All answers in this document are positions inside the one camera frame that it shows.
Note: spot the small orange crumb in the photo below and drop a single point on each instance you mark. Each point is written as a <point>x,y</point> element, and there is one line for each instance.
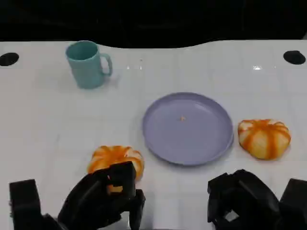
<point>182,118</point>

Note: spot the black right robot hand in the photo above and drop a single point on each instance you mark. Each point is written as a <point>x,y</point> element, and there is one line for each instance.
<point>244,198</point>

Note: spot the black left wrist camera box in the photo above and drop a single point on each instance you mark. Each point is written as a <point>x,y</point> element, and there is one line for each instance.
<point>24,201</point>

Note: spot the pale green mug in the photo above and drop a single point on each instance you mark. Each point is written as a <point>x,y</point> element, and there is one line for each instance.
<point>86,72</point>

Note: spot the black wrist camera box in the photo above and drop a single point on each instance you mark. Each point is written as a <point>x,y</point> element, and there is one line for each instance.
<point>293,203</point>
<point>24,201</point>

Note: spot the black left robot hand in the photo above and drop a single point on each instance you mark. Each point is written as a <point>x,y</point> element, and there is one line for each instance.
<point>91,203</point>

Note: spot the orange white toy bread roll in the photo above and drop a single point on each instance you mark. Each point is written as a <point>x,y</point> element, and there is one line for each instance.
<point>263,141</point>
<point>112,155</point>

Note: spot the lilac plate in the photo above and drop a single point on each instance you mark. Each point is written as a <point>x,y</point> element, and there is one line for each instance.
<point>192,143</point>

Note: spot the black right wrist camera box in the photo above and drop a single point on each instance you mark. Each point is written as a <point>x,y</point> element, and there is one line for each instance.
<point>293,203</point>

